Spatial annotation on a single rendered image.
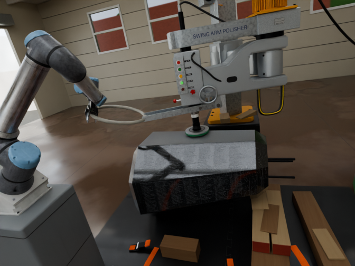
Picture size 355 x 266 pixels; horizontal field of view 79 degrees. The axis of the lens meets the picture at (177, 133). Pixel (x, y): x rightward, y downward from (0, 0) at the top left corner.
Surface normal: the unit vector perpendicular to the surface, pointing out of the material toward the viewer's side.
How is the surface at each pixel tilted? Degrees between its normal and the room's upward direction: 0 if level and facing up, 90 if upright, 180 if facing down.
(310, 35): 90
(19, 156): 51
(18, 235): 90
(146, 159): 45
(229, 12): 90
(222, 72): 90
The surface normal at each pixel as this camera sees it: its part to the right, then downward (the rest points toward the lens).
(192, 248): -0.16, -0.92
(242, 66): 0.00, 0.36
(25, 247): -0.25, 0.39
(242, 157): -0.29, -0.38
